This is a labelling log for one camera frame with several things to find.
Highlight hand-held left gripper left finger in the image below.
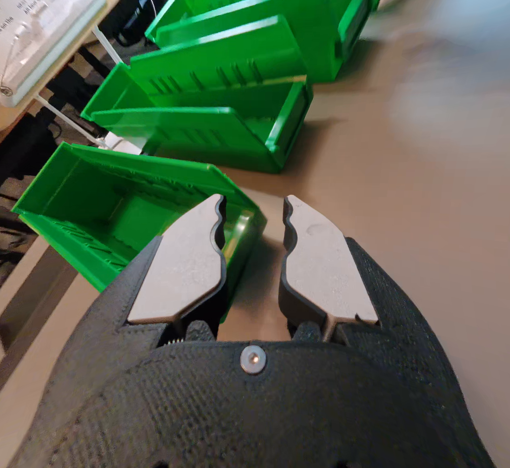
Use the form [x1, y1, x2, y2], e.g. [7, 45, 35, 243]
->
[127, 194, 228, 337]

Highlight grey desk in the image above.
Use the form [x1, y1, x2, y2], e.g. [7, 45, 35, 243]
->
[0, 0, 510, 468]

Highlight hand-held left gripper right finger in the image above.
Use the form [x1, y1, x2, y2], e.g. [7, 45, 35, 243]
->
[278, 195, 379, 340]

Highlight dark grey cable flap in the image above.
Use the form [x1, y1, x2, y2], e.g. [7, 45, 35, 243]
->
[0, 245, 79, 390]

